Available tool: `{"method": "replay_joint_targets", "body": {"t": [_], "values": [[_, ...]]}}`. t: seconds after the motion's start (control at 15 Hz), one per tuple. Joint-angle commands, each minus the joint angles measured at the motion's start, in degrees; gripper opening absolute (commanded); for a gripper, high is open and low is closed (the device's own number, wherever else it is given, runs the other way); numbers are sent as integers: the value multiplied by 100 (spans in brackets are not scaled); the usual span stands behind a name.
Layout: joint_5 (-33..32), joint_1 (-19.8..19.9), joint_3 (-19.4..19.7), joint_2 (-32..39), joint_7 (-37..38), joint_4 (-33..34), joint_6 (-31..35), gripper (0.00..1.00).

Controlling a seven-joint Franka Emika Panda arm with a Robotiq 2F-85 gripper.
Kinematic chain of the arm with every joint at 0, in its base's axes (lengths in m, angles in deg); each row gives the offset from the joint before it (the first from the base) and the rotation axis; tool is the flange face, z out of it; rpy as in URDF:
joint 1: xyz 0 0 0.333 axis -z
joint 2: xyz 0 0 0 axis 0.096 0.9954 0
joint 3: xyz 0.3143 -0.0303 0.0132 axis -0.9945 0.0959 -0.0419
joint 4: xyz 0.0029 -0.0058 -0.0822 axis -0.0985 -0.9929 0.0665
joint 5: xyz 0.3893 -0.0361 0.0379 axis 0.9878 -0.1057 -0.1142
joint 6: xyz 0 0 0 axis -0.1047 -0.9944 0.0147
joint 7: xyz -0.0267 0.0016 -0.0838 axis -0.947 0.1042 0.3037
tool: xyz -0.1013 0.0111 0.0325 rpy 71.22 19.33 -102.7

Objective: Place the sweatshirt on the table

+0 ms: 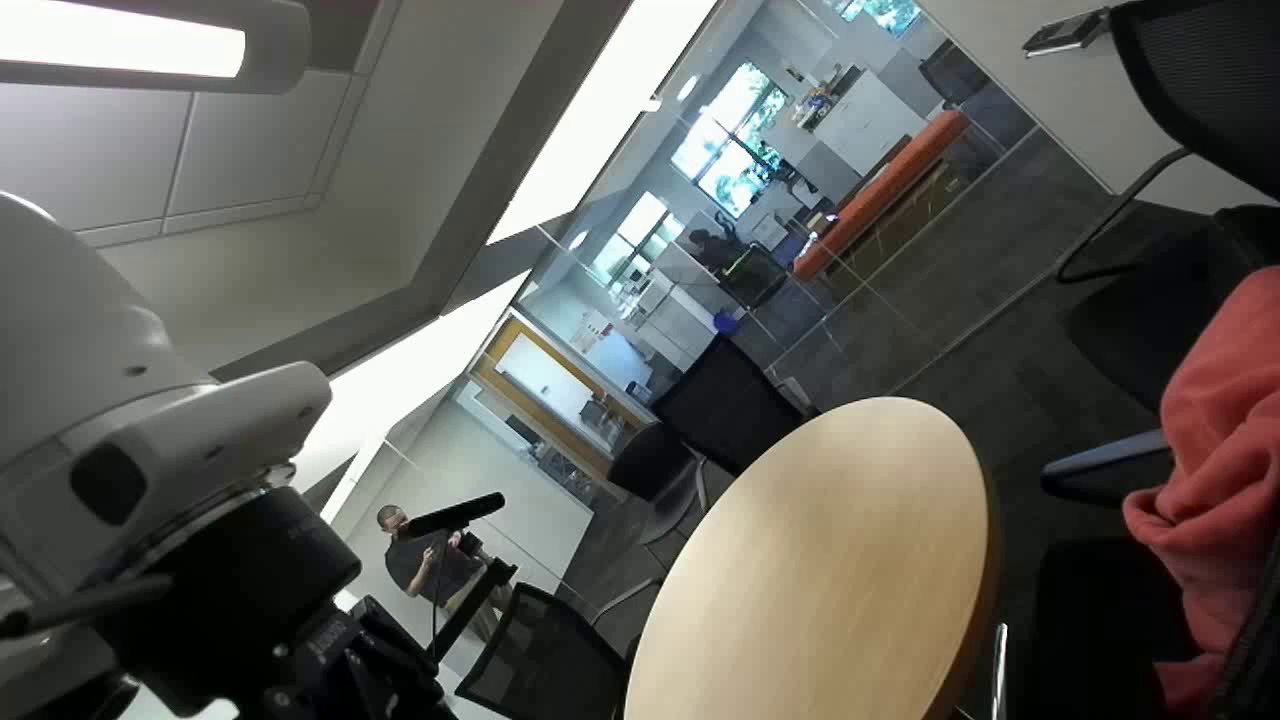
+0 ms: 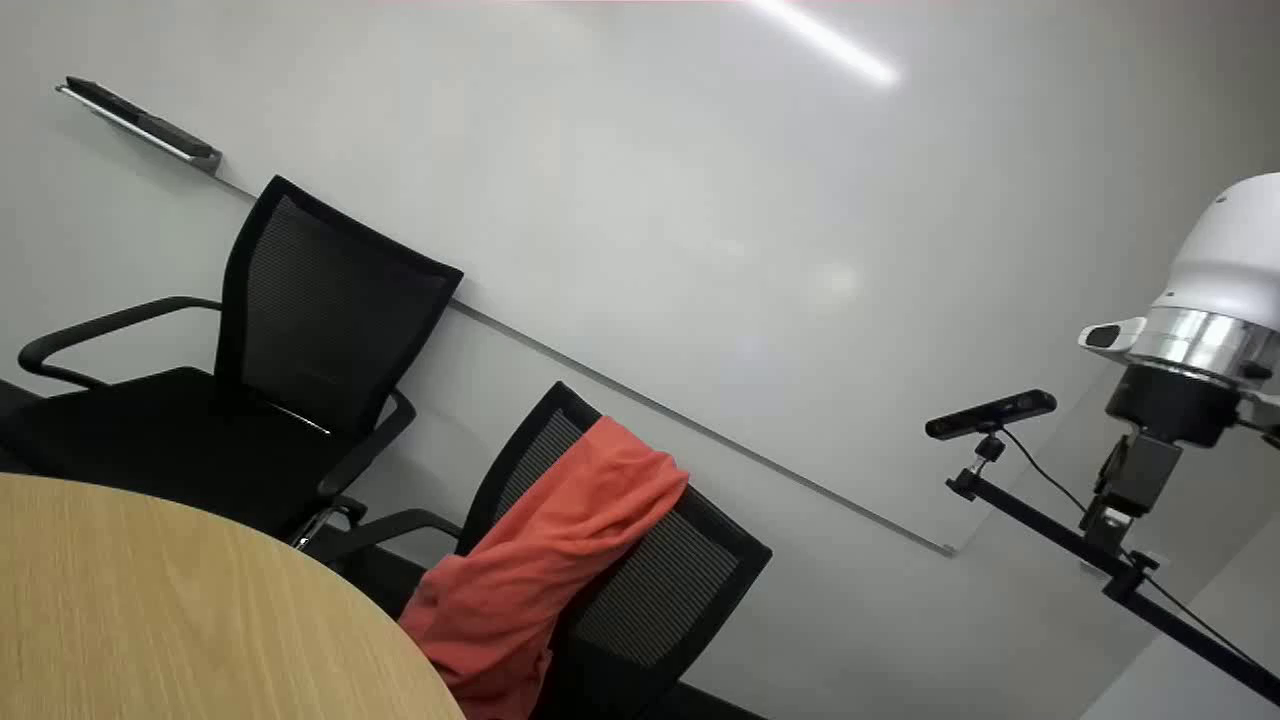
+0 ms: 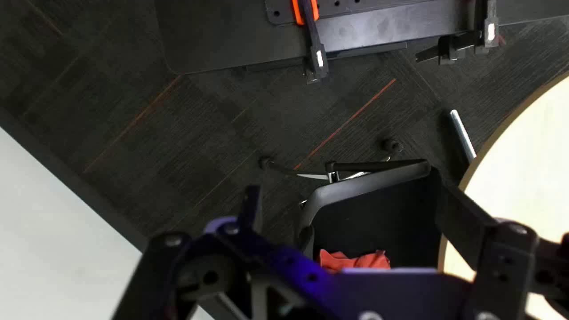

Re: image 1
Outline black mesh chair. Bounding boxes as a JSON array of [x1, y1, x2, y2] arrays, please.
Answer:
[[458, 580, 634, 720]]

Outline grey whiteboard marker tray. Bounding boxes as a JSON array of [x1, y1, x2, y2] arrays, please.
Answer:
[[1021, 9, 1119, 62]]

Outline person in dark clothes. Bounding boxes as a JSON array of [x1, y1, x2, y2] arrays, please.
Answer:
[[374, 500, 494, 613]]

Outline rectangular ceiling light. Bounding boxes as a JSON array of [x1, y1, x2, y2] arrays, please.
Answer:
[[0, 0, 313, 98]]

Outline black armchair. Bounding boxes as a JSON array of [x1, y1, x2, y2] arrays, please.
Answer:
[[651, 337, 810, 471]]

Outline wood framed white cabinet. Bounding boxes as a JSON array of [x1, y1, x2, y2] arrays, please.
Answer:
[[476, 315, 660, 481]]

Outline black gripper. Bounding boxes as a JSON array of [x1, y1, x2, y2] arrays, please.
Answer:
[[112, 484, 511, 720]]

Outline black office chair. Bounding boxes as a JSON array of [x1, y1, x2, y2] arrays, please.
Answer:
[[1015, 428, 1280, 720], [1051, 0, 1280, 403]]

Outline long orange bench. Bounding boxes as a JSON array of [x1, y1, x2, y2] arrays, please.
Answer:
[[792, 109, 971, 283]]

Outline salmon pink sweatshirt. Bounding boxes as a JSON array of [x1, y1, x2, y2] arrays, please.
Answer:
[[1119, 259, 1280, 720]]

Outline black camera stand rod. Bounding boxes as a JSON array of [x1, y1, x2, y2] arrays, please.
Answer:
[[419, 558, 521, 663]]

